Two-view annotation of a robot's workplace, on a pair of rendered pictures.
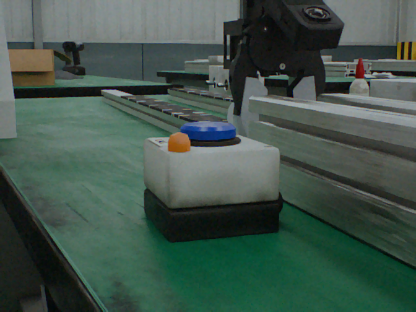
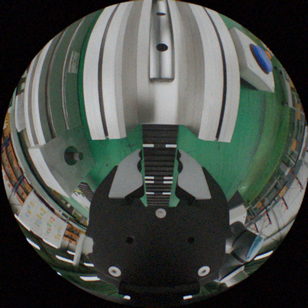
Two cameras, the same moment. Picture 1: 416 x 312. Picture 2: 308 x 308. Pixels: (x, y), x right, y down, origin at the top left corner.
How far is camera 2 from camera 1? 58 cm
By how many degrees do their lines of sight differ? 51
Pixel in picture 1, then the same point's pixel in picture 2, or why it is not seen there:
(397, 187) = not seen: outside the picture
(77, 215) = (261, 103)
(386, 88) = (61, 179)
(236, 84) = (217, 188)
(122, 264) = not seen: hidden behind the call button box
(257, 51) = (212, 231)
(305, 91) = (125, 181)
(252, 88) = (198, 186)
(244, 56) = (222, 221)
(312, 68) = (107, 205)
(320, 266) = not seen: hidden behind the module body
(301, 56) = (120, 226)
